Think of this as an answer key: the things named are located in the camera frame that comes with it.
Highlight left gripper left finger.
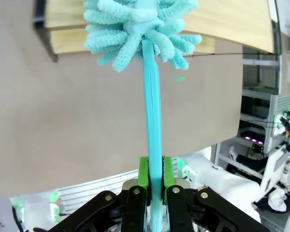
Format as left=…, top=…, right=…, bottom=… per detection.
left=46, top=156, right=151, bottom=232

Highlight teal microfiber duster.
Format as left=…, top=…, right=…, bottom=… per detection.
left=83, top=0, right=203, bottom=232

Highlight large white table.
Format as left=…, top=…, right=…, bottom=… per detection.
left=268, top=0, right=290, bottom=48

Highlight two-tier wooden shelf black frame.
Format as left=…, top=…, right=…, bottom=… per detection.
left=32, top=0, right=282, bottom=64

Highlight aluminium profile table frame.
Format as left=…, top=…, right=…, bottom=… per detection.
left=57, top=169, right=141, bottom=218

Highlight gray equipment rack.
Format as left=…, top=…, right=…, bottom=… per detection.
left=238, top=89, right=290, bottom=155

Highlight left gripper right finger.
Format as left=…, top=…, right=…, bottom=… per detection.
left=163, top=156, right=272, bottom=232

